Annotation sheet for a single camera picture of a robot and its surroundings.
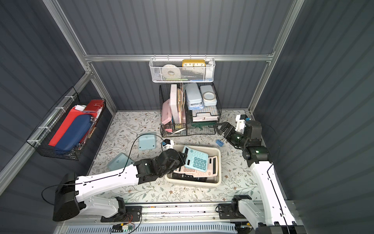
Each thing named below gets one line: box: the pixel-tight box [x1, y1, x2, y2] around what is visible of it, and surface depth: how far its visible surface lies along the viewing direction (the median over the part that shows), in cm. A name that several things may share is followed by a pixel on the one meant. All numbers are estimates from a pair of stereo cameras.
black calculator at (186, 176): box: [171, 172, 208, 182], surface depth 84 cm
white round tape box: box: [199, 84, 218, 107], surface depth 98 cm
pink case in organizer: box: [161, 98, 172, 125], surface depth 104 cm
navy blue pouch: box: [53, 114, 93, 154], surface depth 70 cm
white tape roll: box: [161, 63, 182, 79], surface depth 86 cm
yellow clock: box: [182, 58, 206, 68], surface depth 89 cm
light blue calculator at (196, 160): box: [183, 145, 209, 173], surface depth 76 cm
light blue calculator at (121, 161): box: [106, 152, 135, 172], surface depth 92 cm
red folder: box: [48, 107, 94, 147], surface depth 73 cm
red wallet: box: [83, 99, 105, 113], surface depth 82 cm
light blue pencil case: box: [185, 82, 205, 111], surface depth 96 cm
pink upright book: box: [170, 83, 180, 124], surface depth 96 cm
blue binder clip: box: [215, 138, 225, 147], surface depth 103 cm
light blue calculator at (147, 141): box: [138, 131, 157, 151], surface depth 103 cm
